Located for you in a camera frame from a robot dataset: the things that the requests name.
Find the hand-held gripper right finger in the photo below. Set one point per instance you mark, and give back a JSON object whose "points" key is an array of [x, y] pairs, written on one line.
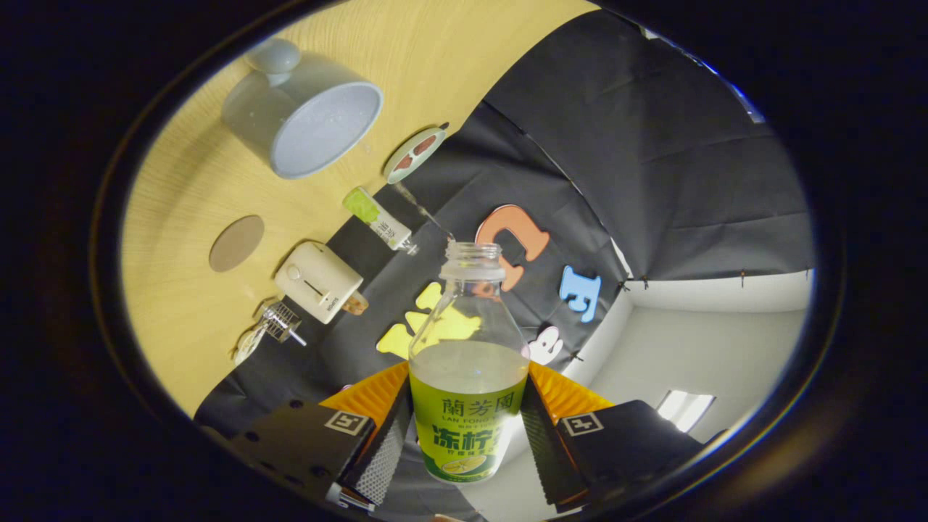
{"points": [[540, 457]]}

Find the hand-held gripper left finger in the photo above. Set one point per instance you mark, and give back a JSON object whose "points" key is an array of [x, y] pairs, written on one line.
{"points": [[384, 457]]}

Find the green label juice bottle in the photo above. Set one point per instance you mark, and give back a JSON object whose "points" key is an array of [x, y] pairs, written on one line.
{"points": [[467, 428]]}

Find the round brown coaster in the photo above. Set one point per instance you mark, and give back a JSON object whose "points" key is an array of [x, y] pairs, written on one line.
{"points": [[236, 243]]}

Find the white cup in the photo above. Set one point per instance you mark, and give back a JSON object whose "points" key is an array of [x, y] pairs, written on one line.
{"points": [[326, 134]]}

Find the slim bottle with green drink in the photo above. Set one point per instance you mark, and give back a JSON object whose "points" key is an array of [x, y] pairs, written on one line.
{"points": [[377, 217]]}

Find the pale straw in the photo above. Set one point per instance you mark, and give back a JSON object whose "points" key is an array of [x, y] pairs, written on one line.
{"points": [[297, 338]]}

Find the ceiling light panel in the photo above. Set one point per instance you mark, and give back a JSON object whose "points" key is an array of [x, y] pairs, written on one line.
{"points": [[685, 409]]}

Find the brown bread slice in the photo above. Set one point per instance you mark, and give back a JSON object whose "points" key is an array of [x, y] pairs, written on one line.
{"points": [[355, 303]]}

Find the white toaster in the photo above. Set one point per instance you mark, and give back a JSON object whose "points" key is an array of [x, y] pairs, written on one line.
{"points": [[315, 279]]}

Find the wooden table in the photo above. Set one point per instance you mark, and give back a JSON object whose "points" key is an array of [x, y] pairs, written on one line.
{"points": [[181, 304]]}

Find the pale green plate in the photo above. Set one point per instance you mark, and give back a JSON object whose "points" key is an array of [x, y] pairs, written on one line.
{"points": [[395, 174]]}

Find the brown meat piece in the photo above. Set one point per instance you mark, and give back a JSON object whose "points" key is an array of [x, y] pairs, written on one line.
{"points": [[402, 162], [425, 143]]}

